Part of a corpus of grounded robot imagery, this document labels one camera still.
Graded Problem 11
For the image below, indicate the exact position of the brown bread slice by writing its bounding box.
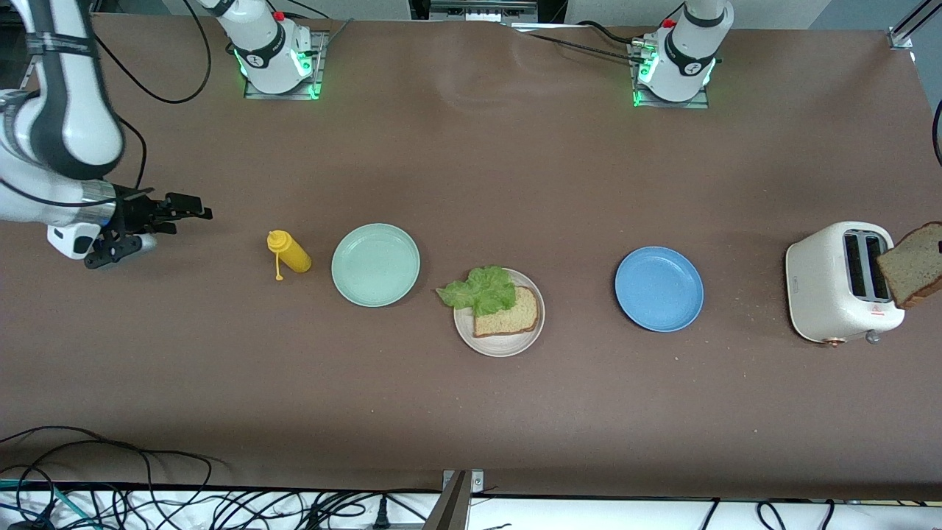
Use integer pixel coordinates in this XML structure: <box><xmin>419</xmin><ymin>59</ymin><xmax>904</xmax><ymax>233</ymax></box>
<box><xmin>876</xmin><ymin>222</ymin><xmax>942</xmax><ymax>310</ymax></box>
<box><xmin>473</xmin><ymin>286</ymin><xmax>539</xmax><ymax>339</ymax></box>

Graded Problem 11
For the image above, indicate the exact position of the green lettuce leaf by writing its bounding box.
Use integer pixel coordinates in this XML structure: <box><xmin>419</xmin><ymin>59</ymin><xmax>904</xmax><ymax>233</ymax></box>
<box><xmin>436</xmin><ymin>265</ymin><xmax>517</xmax><ymax>317</ymax></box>

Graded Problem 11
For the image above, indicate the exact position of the mint green plate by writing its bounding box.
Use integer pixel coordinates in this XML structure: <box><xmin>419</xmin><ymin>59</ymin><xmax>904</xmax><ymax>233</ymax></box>
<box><xmin>331</xmin><ymin>223</ymin><xmax>421</xmax><ymax>308</ymax></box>

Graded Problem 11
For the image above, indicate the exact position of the blue plate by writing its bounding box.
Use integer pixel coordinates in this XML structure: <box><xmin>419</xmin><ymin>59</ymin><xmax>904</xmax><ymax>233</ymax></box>
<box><xmin>615</xmin><ymin>246</ymin><xmax>705</xmax><ymax>333</ymax></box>

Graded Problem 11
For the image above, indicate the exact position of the beige plate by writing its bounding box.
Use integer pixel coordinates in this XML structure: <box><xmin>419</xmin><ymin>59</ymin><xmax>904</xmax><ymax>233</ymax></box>
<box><xmin>453</xmin><ymin>267</ymin><xmax>546</xmax><ymax>358</ymax></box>

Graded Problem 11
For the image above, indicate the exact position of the yellow mustard squeeze bottle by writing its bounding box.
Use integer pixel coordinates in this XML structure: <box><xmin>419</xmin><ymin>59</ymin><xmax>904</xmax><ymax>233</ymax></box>
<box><xmin>267</xmin><ymin>230</ymin><xmax>313</xmax><ymax>281</ymax></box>

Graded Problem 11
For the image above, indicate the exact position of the cream white toaster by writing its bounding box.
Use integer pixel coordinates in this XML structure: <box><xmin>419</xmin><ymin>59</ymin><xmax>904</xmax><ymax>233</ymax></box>
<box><xmin>785</xmin><ymin>221</ymin><xmax>906</xmax><ymax>347</ymax></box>

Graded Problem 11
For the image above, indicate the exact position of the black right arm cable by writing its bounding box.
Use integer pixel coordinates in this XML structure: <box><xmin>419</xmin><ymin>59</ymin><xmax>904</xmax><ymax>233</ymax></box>
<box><xmin>92</xmin><ymin>0</ymin><xmax>213</xmax><ymax>192</ymax></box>

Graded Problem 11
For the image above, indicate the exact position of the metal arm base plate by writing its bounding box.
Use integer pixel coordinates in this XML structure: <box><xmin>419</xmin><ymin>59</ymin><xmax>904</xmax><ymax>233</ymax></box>
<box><xmin>244</xmin><ymin>31</ymin><xmax>328</xmax><ymax>102</ymax></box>
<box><xmin>629</xmin><ymin>40</ymin><xmax>711</xmax><ymax>110</ymax></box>

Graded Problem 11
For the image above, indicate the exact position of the aluminium frame profile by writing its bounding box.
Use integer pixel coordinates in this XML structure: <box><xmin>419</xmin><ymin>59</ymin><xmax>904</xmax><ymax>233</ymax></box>
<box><xmin>888</xmin><ymin>0</ymin><xmax>929</xmax><ymax>51</ymax></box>

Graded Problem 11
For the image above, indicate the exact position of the black floor cable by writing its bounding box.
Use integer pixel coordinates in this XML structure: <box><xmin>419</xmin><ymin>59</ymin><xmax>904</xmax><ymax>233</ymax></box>
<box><xmin>0</xmin><ymin>425</ymin><xmax>229</xmax><ymax>530</ymax></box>

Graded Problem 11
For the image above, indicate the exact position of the teal cable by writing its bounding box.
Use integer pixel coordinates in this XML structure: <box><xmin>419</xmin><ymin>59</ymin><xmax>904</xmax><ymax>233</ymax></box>
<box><xmin>0</xmin><ymin>478</ymin><xmax>96</xmax><ymax>529</ymax></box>

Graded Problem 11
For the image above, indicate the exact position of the grey metal frame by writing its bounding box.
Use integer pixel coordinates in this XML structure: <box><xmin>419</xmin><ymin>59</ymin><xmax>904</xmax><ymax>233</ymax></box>
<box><xmin>429</xmin><ymin>0</ymin><xmax>539</xmax><ymax>23</ymax></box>

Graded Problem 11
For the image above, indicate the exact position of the aluminium beam with bracket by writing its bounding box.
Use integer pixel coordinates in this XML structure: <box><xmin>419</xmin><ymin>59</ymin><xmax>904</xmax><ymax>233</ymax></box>
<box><xmin>423</xmin><ymin>469</ymin><xmax>486</xmax><ymax>530</ymax></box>

